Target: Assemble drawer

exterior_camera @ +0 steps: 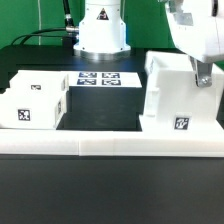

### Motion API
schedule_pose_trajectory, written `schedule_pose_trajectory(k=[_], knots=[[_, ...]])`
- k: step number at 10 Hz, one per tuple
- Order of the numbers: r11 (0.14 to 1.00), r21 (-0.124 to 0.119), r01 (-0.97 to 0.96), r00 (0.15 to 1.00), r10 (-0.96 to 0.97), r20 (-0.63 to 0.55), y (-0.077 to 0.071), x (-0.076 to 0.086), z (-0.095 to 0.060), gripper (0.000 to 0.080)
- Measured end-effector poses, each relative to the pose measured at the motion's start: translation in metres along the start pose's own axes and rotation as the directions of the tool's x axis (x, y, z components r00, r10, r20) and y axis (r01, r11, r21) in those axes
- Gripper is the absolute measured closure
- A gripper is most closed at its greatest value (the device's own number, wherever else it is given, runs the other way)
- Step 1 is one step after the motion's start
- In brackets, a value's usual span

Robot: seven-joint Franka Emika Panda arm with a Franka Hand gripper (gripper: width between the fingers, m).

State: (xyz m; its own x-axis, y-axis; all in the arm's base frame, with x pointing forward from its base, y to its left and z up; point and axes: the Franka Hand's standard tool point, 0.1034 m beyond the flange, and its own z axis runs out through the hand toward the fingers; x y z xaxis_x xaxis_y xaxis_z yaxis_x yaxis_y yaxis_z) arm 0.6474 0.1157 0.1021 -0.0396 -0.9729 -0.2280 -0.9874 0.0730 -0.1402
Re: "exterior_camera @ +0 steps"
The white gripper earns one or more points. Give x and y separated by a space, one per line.
197 29

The white drawer cabinet box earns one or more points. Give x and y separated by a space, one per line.
173 101

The white drawer with knob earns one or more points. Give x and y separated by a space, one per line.
32 111

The white small drawer box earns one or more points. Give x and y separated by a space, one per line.
26 81

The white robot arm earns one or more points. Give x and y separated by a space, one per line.
102 32

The white marker plate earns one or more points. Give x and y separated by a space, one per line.
104 79

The white U-shaped boundary frame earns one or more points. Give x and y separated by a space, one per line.
99 143

